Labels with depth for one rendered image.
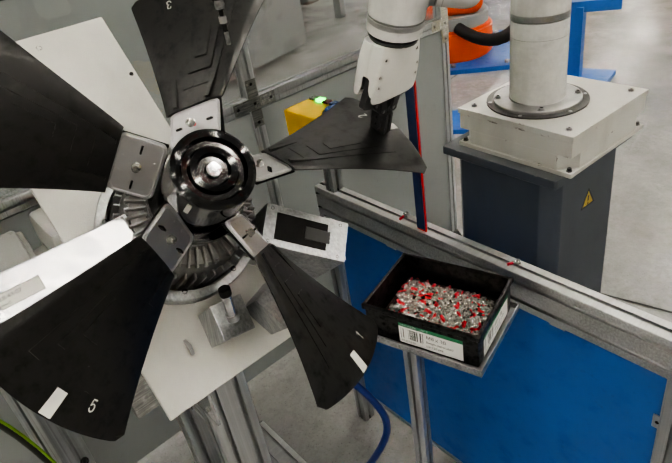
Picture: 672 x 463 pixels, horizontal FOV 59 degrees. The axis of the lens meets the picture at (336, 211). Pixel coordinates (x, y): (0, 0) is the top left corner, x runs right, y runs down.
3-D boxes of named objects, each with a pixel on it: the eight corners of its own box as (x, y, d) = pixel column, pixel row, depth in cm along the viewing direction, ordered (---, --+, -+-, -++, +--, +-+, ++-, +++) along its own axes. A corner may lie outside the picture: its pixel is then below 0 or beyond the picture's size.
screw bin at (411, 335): (365, 333, 107) (360, 304, 104) (406, 279, 119) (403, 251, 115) (480, 371, 96) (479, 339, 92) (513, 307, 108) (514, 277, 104)
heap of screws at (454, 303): (376, 330, 107) (374, 316, 106) (410, 284, 117) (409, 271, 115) (476, 362, 97) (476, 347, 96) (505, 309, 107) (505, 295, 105)
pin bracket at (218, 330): (197, 315, 100) (209, 306, 93) (226, 303, 103) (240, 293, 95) (211, 348, 99) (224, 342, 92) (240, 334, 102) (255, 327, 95)
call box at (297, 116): (291, 149, 143) (282, 108, 137) (322, 134, 148) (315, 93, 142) (334, 166, 131) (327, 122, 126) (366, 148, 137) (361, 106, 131)
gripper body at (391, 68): (399, 9, 92) (390, 73, 99) (352, 27, 86) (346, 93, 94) (436, 27, 88) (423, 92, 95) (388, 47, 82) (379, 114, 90)
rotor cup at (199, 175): (168, 259, 86) (185, 234, 75) (130, 170, 87) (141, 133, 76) (255, 226, 93) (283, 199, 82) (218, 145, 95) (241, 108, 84)
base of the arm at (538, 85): (531, 78, 144) (533, 0, 134) (601, 95, 130) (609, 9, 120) (475, 103, 136) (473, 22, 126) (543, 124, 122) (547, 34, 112)
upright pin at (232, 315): (224, 319, 94) (214, 288, 91) (235, 312, 95) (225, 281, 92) (231, 325, 92) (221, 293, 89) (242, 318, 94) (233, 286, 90)
